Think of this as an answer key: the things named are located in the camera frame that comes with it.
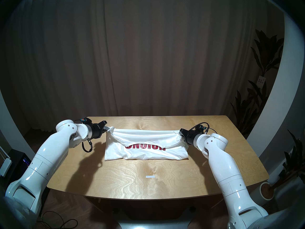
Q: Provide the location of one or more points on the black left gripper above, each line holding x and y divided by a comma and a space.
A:
97, 130

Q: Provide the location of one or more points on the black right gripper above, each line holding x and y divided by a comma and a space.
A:
190, 136

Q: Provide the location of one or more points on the white t-shirt with red print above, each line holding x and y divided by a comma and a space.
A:
143, 137

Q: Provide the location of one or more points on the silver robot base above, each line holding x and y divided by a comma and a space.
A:
155, 225

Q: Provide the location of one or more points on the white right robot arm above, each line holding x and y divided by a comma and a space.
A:
226, 164

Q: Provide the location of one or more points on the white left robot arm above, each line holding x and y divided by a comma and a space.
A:
47, 154

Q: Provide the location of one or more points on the beige pleated curtain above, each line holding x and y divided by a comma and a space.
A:
143, 52

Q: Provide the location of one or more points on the black computer tower with lights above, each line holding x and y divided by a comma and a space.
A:
20, 159

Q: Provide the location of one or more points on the white plant label tag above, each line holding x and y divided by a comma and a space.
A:
261, 81

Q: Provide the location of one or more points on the white round plant pot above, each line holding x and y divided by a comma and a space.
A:
265, 195

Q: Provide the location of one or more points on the small white box device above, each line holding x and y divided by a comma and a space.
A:
5, 166

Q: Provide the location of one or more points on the dark plant in white pot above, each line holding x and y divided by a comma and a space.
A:
293, 159

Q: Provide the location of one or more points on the tall dark leafy plant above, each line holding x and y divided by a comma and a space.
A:
266, 52

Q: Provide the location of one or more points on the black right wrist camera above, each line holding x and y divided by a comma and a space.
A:
199, 129

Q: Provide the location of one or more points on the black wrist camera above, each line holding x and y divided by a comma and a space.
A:
199, 129
86, 121

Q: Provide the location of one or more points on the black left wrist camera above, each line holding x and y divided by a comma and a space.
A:
86, 121

